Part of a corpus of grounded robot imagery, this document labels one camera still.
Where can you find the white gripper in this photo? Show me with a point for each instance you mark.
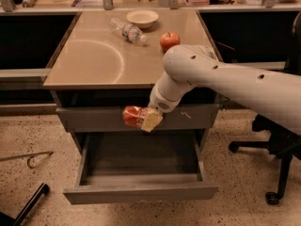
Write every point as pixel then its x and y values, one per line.
pixel 159 103

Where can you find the red crushed coke can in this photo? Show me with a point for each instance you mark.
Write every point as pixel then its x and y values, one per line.
pixel 134 116

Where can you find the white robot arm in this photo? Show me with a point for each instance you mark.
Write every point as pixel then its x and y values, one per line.
pixel 276 96

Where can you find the closed grey top drawer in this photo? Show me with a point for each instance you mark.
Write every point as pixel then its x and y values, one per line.
pixel 109 119

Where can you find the open grey middle drawer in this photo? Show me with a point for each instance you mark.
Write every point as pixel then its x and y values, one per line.
pixel 136 167

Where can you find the grey drawer cabinet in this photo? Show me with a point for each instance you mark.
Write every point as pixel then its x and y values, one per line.
pixel 99 68

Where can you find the red apple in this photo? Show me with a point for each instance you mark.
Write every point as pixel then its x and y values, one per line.
pixel 168 40

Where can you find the clear plastic water bottle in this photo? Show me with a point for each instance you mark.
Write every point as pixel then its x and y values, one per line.
pixel 128 31

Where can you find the white ceramic bowl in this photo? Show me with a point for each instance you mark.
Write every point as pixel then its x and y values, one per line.
pixel 142 18

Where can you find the metal hook rod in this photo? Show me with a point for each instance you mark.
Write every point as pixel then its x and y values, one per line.
pixel 28 156

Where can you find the black office chair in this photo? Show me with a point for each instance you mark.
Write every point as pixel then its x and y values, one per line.
pixel 282 143

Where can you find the black chair leg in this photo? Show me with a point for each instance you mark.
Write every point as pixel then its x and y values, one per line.
pixel 6 220

